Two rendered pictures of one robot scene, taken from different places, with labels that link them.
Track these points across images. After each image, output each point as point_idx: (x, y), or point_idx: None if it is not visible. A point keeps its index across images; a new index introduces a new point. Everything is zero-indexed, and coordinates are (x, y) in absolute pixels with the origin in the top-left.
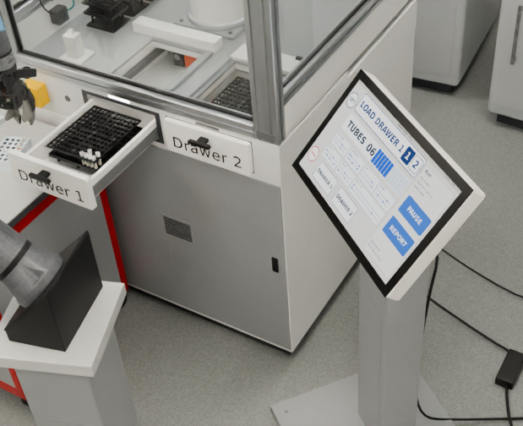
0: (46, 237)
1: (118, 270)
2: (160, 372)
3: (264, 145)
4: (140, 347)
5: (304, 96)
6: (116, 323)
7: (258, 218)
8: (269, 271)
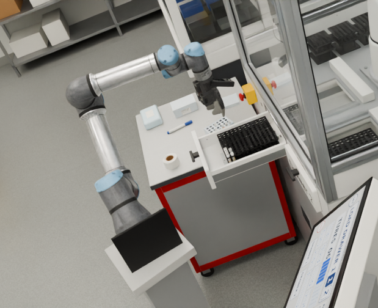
0: (218, 187)
1: (286, 222)
2: (279, 300)
3: (322, 197)
4: (282, 277)
5: (369, 172)
6: (281, 253)
7: None
8: None
